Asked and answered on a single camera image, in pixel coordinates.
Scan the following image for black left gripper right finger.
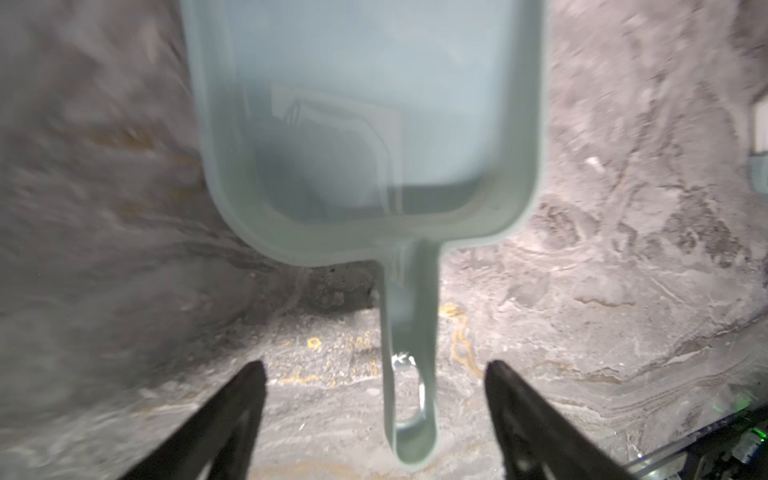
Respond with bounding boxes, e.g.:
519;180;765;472
484;360;633;479

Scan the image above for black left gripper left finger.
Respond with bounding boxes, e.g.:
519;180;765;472
122;361;267;479

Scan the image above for teal dustpan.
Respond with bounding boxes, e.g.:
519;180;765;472
180;1;549;469

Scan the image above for teal hand brush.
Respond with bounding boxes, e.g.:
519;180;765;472
750;93;768;195

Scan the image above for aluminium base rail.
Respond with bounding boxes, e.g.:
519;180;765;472
625;404;767;480

